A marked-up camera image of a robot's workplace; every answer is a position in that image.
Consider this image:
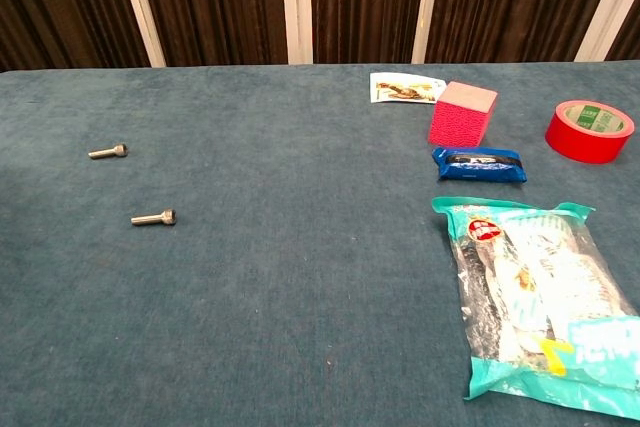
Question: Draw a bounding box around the silver bolt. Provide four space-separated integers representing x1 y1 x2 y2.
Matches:
130 208 178 227
88 143 129 161

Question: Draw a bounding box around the teal velvet table cover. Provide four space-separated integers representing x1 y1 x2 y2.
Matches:
0 60 640 427

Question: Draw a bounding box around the white picture sachet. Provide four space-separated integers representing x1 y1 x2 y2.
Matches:
369 72 447 105

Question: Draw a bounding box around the blue cookie snack packet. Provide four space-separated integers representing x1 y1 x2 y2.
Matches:
431 146 529 185

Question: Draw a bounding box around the pink foam cube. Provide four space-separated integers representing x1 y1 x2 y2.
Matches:
427 80 499 148

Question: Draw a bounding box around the dark brown pleated curtain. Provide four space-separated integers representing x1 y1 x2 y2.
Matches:
424 0 626 64
0 0 151 73
309 0 430 65
130 0 290 67
604 5 640 62

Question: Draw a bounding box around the teal clear snack bag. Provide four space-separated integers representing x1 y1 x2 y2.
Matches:
430 196 640 422

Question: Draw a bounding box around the red tape roll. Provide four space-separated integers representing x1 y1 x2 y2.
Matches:
544 99 636 165

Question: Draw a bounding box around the white frame post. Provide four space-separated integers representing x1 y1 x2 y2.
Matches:
279 0 314 65
573 0 640 63
113 0 167 68
410 0 444 65

